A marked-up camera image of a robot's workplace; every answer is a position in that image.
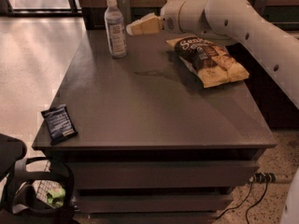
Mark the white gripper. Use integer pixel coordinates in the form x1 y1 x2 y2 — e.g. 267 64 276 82
126 0 190 35

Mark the blue plastic water bottle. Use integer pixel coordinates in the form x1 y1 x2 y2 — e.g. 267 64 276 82
104 0 127 58

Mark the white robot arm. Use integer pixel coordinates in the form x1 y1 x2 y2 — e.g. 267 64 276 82
127 0 299 108

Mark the blue rxbar blueberry bar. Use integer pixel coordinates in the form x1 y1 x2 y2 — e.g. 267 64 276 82
41 105 78 145

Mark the yellow brown chip bag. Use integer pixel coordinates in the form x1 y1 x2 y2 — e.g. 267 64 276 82
166 36 249 88

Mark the grey drawer cabinet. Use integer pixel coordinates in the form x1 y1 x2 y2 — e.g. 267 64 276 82
33 31 275 224

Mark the white power strip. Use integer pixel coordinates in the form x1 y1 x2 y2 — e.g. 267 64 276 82
248 172 293 185

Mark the green crumpled wrapper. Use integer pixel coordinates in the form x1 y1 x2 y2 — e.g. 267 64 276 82
46 188 65 208

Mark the black chair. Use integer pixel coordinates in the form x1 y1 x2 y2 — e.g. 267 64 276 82
0 134 78 224

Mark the metal shelf bracket left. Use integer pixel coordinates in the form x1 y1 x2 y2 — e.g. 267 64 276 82
117 0 131 24

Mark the metal shelf bracket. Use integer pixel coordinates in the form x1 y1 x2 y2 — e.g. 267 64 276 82
253 0 268 10
117 0 131 24

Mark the metal shelf bracket right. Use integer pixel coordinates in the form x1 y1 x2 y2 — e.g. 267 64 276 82
253 0 268 10

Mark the wire mesh waste basket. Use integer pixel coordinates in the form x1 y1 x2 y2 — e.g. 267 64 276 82
35 161 68 209

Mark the black power cable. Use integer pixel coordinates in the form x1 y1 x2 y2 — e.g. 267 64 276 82
244 181 269 224
214 181 254 220

